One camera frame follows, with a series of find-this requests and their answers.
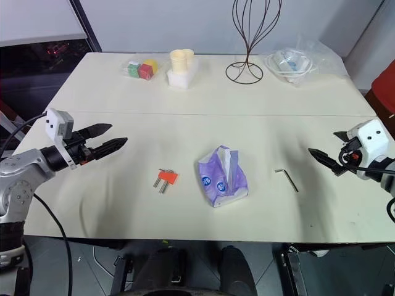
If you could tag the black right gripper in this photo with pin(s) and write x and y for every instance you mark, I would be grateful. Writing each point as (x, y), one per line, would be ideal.
(350, 154)

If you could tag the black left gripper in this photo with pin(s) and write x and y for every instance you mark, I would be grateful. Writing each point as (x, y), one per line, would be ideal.
(77, 151)

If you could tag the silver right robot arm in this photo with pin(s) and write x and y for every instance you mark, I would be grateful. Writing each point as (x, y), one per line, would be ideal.
(387, 182)

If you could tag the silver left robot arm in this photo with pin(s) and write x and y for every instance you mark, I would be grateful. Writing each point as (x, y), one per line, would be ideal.
(18, 172)

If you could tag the metal hex key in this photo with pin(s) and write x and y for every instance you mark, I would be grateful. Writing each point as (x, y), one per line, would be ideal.
(291, 182)

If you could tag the cream cups in white holder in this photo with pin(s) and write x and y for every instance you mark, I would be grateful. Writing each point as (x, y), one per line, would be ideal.
(179, 80)

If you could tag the small clear plastic bag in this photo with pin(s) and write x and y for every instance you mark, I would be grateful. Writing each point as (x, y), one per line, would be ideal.
(123, 70)

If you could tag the green cube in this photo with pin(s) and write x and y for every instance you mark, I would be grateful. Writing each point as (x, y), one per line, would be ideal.
(133, 70)

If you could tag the red chair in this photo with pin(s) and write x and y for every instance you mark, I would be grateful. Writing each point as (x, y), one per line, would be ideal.
(385, 92)

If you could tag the red cube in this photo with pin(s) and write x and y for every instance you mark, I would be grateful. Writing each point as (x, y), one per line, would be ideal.
(145, 71)

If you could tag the large clear plastic bag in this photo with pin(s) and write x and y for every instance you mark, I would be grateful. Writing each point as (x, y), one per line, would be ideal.
(327, 61)

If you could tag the yellow cube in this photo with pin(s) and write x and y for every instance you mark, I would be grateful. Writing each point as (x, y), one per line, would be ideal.
(152, 63)

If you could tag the cream plastic cup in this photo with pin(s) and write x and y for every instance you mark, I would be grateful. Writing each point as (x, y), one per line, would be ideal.
(190, 57)
(178, 61)

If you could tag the purple tissue pack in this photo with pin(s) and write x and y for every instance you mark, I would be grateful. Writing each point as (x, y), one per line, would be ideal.
(213, 175)

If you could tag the dark rounded shape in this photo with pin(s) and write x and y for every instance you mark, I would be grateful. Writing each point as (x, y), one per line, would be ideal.
(236, 271)

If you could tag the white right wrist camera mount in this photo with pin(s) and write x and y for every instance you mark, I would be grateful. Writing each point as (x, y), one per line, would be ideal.
(370, 135)

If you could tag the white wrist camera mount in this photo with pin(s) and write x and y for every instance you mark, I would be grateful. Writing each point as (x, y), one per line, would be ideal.
(52, 123)
(370, 135)

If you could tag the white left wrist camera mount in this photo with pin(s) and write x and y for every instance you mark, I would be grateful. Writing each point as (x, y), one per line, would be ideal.
(52, 123)

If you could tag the black window frame post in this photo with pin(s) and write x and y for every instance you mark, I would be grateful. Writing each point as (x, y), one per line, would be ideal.
(89, 27)

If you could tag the black table leg frame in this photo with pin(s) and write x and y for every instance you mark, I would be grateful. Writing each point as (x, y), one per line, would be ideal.
(291, 271)
(122, 274)

